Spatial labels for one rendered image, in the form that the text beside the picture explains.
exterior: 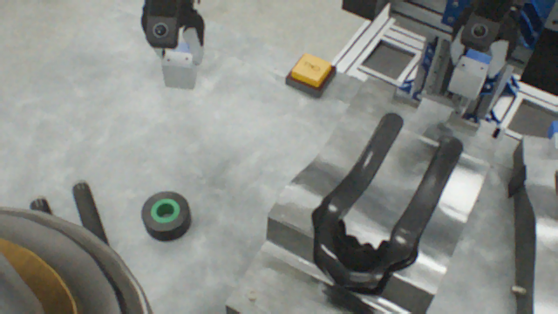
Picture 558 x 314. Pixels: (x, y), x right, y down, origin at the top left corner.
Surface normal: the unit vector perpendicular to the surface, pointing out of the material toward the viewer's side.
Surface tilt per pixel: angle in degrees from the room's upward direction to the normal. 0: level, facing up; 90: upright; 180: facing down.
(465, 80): 90
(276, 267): 0
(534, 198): 28
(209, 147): 0
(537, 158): 0
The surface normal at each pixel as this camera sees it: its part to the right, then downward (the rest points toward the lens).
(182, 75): -0.14, 0.79
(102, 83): 0.00, -0.59
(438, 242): 0.21, -0.83
